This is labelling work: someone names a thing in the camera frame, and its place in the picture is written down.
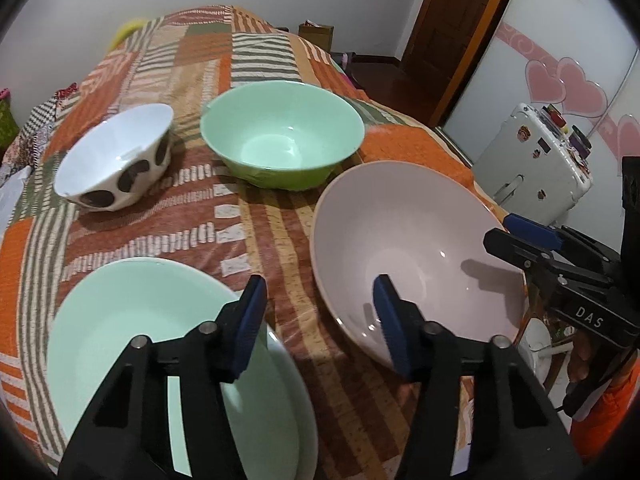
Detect brown wooden door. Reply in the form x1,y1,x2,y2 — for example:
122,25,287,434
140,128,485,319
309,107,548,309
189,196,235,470
400,0,526,128

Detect striped patchwork bedspread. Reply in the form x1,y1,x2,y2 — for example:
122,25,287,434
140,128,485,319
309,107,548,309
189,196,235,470
0,5,531,480

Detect pink bowl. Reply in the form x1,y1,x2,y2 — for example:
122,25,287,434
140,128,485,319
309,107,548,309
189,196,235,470
309,161,527,368

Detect green plate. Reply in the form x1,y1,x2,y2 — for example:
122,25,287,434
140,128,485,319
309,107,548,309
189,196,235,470
46,257,301,480

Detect white plastic stand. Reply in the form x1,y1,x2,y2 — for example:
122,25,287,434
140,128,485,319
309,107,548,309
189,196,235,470
517,319,554,378

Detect patterned cloth pile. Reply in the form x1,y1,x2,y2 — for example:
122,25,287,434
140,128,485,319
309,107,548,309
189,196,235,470
0,82,81,181

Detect grey cloth pile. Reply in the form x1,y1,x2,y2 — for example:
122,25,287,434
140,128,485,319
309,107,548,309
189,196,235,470
332,51,362,87

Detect white suitcase with stickers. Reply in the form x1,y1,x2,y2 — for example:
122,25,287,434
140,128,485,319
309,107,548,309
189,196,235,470
472,102,594,226

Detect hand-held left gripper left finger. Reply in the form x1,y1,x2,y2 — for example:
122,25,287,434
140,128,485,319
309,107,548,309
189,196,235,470
59,274,268,480

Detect light blue cloth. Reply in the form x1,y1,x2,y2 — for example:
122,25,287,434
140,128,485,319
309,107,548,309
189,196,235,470
0,167,32,231

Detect white bowl with dark spots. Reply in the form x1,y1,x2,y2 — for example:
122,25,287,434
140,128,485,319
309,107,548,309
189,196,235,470
54,103,175,212

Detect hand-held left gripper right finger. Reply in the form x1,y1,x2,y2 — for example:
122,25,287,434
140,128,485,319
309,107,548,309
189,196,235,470
372,274,583,480

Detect person's right hand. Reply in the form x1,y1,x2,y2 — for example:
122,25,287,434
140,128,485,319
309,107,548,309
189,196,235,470
570,327,594,383

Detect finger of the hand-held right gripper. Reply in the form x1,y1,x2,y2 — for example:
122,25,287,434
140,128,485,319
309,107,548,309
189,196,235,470
502,213,623,267
483,227,626,292

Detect brown paper bag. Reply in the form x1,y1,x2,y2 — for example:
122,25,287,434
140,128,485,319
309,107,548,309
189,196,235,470
298,21,334,53

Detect white wardrobe door pink hearts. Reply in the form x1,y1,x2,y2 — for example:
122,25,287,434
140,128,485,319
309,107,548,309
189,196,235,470
442,0,640,171

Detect green bowl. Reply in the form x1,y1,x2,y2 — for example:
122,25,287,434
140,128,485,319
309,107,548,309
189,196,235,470
200,80,366,192

